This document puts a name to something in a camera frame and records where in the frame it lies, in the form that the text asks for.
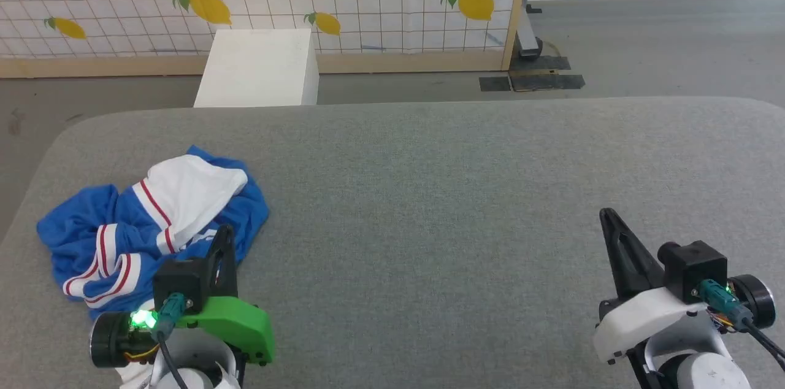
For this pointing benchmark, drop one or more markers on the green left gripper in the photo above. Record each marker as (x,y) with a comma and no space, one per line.
(236,321)

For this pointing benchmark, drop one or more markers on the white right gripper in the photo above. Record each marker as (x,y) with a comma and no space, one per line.
(656,321)

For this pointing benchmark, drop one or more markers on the blue white red-trimmed t-shirt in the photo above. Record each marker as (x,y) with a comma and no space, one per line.
(202,186)

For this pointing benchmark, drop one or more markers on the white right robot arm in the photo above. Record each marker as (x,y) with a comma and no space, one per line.
(705,370)

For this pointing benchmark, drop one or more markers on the white rectangular box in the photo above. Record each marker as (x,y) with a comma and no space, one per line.
(257,70)

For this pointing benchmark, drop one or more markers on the black stand base with tape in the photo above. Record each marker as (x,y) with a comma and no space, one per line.
(549,81)

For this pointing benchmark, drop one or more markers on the grey fabric covered surface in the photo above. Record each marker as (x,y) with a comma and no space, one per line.
(429,223)

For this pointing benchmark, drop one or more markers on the black floor tape strip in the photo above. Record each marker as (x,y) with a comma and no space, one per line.
(546,62)

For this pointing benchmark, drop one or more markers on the small black floor tape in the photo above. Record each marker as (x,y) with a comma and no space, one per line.
(494,83)

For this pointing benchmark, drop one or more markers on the grey metal stand foot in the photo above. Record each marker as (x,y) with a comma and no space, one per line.
(528,39)

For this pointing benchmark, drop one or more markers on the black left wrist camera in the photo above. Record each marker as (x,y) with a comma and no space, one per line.
(181,285)

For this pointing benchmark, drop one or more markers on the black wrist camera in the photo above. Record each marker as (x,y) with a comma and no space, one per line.
(696,269)
(181,285)

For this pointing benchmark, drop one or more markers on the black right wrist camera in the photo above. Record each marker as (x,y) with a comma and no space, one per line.
(696,269)

